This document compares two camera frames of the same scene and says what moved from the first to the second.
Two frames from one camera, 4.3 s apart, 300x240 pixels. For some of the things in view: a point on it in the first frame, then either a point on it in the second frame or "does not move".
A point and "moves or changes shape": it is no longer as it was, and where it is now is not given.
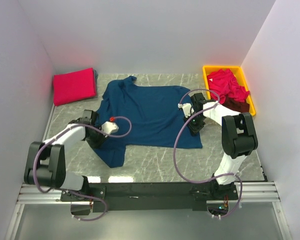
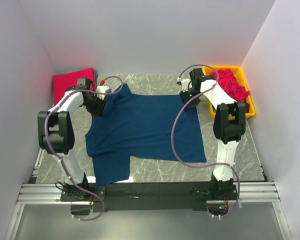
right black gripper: (193, 129) -> (183, 95)
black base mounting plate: (147, 197) does not move
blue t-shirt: (147, 116) moves or changes shape
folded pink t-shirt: (74, 86) does not move
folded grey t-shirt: (96, 75) does not move
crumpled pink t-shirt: (225, 84) does not move
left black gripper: (97, 144) -> (98, 111)
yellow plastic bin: (236, 70) does not move
